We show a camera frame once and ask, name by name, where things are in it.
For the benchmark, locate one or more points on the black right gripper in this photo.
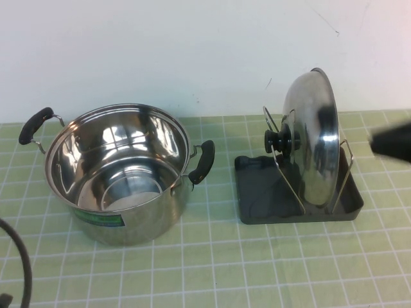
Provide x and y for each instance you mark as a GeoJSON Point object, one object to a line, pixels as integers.
{"type": "Point", "coordinates": [393, 141]}

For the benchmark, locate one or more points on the steel pot lid black knob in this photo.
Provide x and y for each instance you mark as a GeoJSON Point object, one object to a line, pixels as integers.
{"type": "Point", "coordinates": [311, 128]}

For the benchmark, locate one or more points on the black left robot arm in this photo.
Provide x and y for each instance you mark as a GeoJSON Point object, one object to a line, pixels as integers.
{"type": "Point", "coordinates": [4, 301]}

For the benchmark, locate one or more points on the stainless steel cooking pot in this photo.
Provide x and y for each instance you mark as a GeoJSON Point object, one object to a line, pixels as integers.
{"type": "Point", "coordinates": [144, 224]}

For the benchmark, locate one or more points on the green checked table cloth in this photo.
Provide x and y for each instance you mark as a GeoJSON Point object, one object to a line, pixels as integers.
{"type": "Point", "coordinates": [205, 272]}

